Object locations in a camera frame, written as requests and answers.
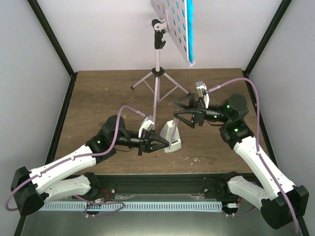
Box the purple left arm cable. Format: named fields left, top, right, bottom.
left=5, top=105, right=149, bottom=212

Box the black left table rail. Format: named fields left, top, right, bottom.
left=45, top=72, right=78, bottom=164

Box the light blue slotted cable duct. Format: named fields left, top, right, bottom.
left=40, top=201, right=222, bottom=212

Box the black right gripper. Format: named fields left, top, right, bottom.
left=174, top=94, right=230, bottom=129

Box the clear plastic metronome cover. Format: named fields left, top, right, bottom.
left=169, top=118, right=179, bottom=148

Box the white metronome body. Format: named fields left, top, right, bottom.
left=160, top=118, right=182, bottom=153

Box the black corner post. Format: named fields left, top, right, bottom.
left=243, top=0, right=292, bottom=76
left=27, top=0, right=75, bottom=77

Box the white perforated stand tray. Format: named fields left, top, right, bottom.
left=151, top=0, right=189, bottom=66

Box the black left corner post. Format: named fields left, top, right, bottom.
left=27, top=0, right=75, bottom=77

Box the black front mounting rail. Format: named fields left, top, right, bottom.
left=80, top=172, right=240, bottom=200

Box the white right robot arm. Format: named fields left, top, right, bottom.
left=173, top=93, right=309, bottom=229

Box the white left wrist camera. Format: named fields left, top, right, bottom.
left=138, top=115, right=155, bottom=138

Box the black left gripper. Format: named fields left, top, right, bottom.
left=113, top=130, right=170, bottom=156

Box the blue sheet music folder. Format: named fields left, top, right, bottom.
left=186, top=0, right=195, bottom=66

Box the black right corner post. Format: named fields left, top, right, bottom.
left=243, top=0, right=292, bottom=76

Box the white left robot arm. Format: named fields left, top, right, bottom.
left=10, top=115, right=169, bottom=216

